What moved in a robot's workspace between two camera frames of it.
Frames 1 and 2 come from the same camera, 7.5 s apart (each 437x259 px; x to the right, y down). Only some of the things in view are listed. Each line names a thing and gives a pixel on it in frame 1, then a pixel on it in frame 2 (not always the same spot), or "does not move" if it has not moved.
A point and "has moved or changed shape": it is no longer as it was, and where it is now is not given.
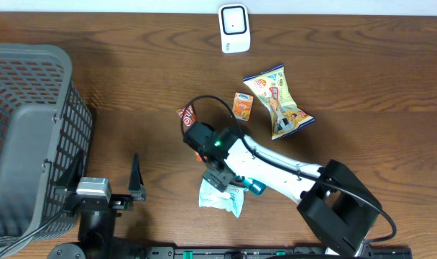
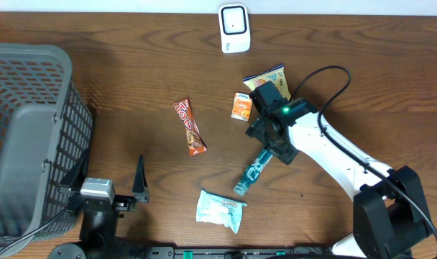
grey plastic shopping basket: x=39 y=124 does not move
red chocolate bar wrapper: x=188 y=115 has moved or changed shape
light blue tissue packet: x=231 y=198 → x=213 y=209
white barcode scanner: x=234 y=28 does not move
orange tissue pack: x=242 y=106 does not move
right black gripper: x=217 y=180 → x=285 y=152
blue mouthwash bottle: x=251 y=184 has moved or changed shape
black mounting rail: x=282 y=252 does not move
